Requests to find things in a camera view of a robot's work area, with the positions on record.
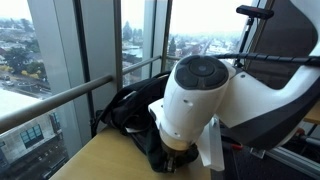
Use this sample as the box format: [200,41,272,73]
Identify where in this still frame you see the black North Face backpack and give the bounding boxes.
[91,70,173,158]

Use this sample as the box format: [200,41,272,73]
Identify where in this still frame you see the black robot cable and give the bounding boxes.
[213,52,320,67]

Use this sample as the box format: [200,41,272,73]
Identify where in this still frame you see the red-handled black clamp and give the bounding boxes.
[229,142,245,152]

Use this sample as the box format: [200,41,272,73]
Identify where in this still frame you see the black stereo camera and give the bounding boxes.
[235,4,275,21]

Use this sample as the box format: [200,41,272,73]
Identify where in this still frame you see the dark window shade panel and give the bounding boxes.
[245,0,319,90]

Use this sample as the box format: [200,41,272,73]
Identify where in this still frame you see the aluminium extrusion rail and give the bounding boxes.
[249,145,320,180]

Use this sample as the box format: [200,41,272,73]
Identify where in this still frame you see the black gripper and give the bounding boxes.
[161,149,190,174]

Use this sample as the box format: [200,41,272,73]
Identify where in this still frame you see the dark window mullion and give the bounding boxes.
[73,0,99,138]

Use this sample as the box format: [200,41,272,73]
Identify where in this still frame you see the grey metal window handrail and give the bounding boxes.
[0,54,183,135]

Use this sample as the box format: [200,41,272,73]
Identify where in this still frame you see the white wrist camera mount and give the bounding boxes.
[195,114,226,172]

